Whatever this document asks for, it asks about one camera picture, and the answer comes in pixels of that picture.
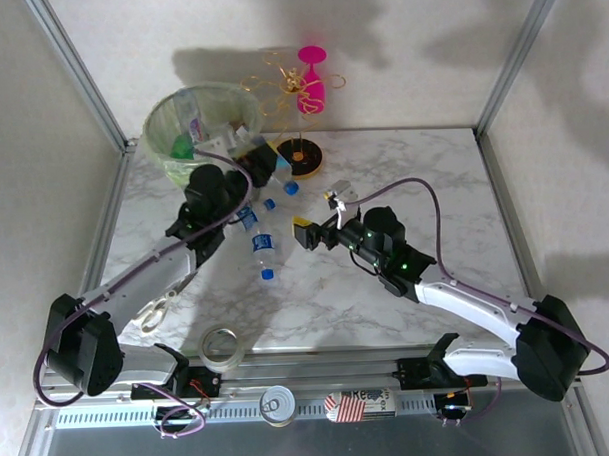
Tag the clear bottle blue red strip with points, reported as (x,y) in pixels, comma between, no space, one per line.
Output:
(284,171)

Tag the clear bottle blue label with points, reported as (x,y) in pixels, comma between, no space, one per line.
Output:
(262,247)
(246,217)

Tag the green bottle yellow cap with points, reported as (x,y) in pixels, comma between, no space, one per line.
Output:
(183,151)

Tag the clear tape roll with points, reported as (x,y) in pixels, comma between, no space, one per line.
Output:
(221,365)

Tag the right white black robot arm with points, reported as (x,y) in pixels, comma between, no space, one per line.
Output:
(467,307)

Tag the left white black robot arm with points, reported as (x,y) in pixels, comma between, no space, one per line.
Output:
(146,283)

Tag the green-lined trash bin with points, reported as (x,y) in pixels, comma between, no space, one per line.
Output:
(177,167)

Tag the pink wine glass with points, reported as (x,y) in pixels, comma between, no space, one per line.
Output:
(312,92)

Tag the silver tin can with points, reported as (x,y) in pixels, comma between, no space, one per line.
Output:
(278,406)

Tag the small circuit board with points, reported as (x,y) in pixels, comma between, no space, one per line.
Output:
(456,408)

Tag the perforated metal strip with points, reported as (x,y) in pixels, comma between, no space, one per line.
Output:
(116,417)

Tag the aluminium side rail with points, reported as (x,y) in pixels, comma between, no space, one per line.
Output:
(498,181)
(114,194)

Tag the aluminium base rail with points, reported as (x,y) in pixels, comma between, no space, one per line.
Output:
(309,373)

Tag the aluminium frame post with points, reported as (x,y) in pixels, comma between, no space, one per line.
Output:
(79,71)
(518,55)

